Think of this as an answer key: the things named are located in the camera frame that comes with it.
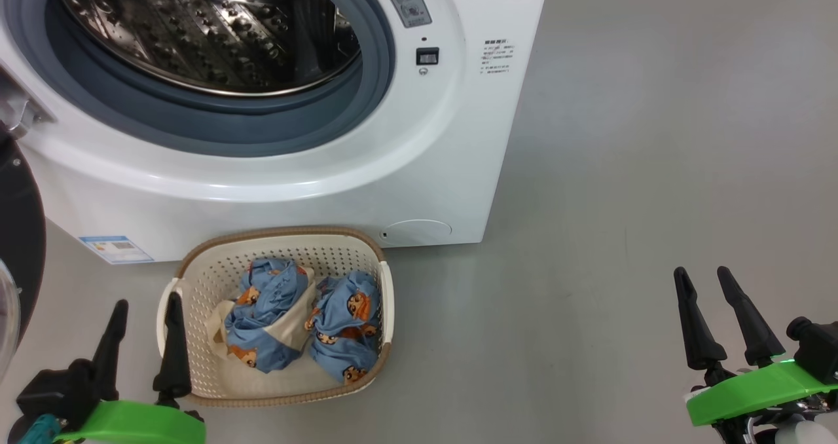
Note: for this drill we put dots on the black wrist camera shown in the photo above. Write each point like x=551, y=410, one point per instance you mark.
x=59, y=391
x=818, y=349

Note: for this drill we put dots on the cream perforated laundry basket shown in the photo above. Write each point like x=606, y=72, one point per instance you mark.
x=209, y=287

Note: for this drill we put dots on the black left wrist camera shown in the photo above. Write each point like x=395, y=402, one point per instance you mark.
x=59, y=391

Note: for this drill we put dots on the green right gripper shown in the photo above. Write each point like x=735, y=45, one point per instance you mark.
x=753, y=391

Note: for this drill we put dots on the round white filter cover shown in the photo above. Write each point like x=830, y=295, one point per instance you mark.
x=416, y=232

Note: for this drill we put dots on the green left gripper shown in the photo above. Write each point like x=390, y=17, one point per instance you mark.
x=137, y=424

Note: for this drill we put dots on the black round washer door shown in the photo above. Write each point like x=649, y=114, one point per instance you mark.
x=19, y=234

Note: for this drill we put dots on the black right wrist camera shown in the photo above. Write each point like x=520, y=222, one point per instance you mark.
x=818, y=349

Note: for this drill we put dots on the teal left camera plug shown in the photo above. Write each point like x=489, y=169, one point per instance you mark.
x=40, y=429

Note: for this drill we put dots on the blue cartoon print garment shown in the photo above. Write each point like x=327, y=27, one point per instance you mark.
x=344, y=329

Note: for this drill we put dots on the metal door hinge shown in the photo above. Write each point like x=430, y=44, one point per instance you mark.
x=23, y=113

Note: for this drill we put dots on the white front-load washing machine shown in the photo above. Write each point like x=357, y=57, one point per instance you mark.
x=419, y=143

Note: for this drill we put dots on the blue and cream cartoon garment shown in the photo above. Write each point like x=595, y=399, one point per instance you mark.
x=268, y=313

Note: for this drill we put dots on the blue energy label sticker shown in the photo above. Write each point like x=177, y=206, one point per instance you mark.
x=116, y=249

